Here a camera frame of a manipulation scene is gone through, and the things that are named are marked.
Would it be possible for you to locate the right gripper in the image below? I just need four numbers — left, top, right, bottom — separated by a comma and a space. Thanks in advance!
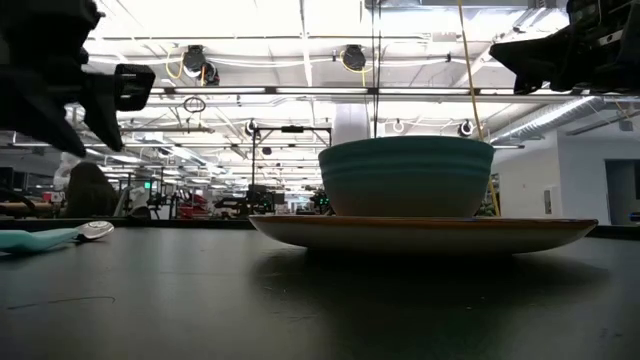
489, 0, 640, 97

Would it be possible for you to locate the red plate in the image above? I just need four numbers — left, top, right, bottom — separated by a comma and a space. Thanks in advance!
248, 214, 600, 257

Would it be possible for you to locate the black gantry frame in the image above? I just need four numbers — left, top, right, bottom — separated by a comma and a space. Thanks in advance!
249, 124, 334, 201

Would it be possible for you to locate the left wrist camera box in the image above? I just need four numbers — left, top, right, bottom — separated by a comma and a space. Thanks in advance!
113, 63, 157, 113

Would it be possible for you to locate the green bowl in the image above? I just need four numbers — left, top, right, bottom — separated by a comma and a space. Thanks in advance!
317, 135, 496, 219

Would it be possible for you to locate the person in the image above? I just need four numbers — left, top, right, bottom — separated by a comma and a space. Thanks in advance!
64, 161, 121, 219

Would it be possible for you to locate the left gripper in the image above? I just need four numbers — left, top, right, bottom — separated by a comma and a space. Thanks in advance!
0, 0, 126, 159

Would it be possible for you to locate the yellow cable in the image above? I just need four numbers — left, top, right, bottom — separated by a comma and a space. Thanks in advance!
456, 0, 502, 218

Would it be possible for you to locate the ceiling cable reel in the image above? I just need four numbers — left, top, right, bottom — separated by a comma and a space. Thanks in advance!
341, 43, 369, 72
180, 43, 221, 87

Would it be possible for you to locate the teal handled spoon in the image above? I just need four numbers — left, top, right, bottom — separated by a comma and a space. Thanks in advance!
0, 220, 116, 254

